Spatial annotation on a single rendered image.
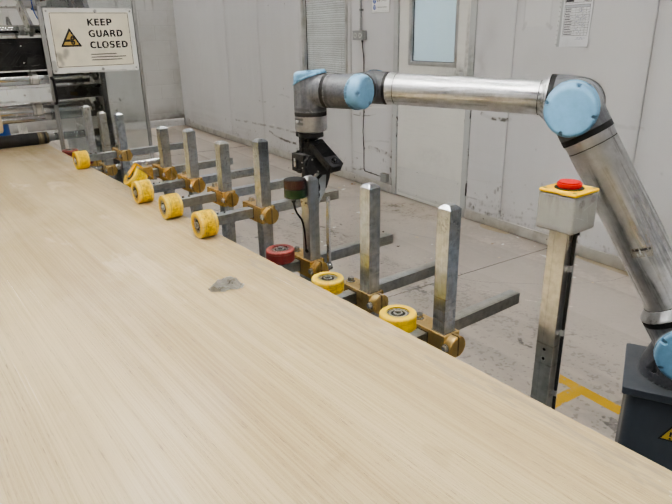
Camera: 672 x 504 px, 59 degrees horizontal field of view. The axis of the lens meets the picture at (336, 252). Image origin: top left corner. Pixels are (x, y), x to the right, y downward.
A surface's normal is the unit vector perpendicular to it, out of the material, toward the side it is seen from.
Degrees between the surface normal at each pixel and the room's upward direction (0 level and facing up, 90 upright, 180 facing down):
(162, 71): 90
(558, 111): 84
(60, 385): 0
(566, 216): 90
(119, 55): 90
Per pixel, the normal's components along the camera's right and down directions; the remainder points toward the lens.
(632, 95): -0.84, 0.21
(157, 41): 0.54, 0.29
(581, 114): -0.53, 0.20
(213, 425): -0.02, -0.94
